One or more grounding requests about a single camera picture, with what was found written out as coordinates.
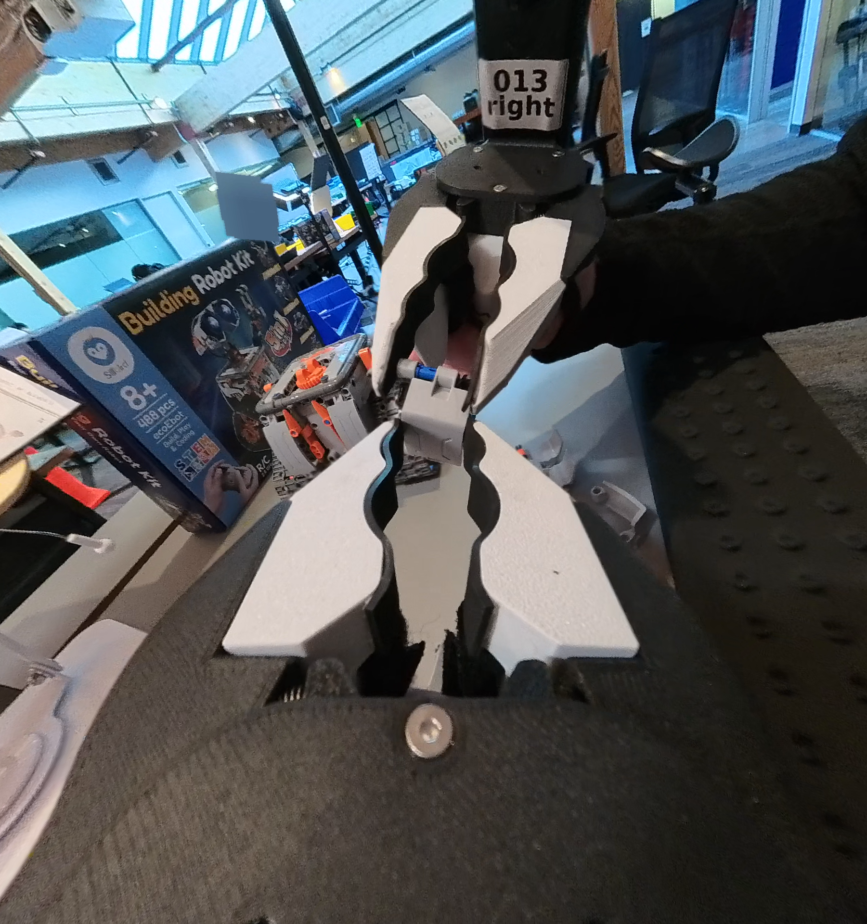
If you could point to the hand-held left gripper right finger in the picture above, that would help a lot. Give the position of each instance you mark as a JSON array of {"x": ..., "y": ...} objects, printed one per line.
[{"x": 556, "y": 578}]

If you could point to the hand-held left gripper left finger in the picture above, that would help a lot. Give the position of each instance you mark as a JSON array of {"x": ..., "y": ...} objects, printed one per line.
[{"x": 311, "y": 578}]

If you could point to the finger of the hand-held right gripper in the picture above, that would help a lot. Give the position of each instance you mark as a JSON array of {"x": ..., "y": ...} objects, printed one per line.
[
  {"x": 405, "y": 289},
  {"x": 527, "y": 296}
]

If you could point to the blue connector pin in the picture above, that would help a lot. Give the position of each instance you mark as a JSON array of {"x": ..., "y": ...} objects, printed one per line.
[{"x": 426, "y": 373}]

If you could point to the grey orange tracked toy robot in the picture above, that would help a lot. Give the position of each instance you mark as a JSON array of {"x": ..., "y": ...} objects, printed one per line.
[{"x": 311, "y": 419}]

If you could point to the blue plastic bin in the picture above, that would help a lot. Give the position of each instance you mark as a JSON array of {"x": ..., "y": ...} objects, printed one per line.
[{"x": 329, "y": 311}]

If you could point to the grey curved toy part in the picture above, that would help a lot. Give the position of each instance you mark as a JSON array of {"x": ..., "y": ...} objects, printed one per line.
[{"x": 618, "y": 508}]

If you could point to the black office chair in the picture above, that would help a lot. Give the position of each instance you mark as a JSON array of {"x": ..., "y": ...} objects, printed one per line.
[{"x": 686, "y": 101}]

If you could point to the black foam pad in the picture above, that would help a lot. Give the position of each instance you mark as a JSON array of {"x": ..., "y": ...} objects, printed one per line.
[{"x": 780, "y": 578}]

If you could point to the blue robot kit box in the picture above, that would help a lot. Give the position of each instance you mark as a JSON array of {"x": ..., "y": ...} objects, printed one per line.
[{"x": 159, "y": 390}]

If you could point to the white book stand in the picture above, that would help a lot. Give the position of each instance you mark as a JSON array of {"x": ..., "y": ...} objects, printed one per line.
[{"x": 29, "y": 722}]

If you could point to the open instruction booklet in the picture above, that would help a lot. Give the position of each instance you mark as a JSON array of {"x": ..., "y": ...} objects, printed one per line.
[{"x": 7, "y": 412}]

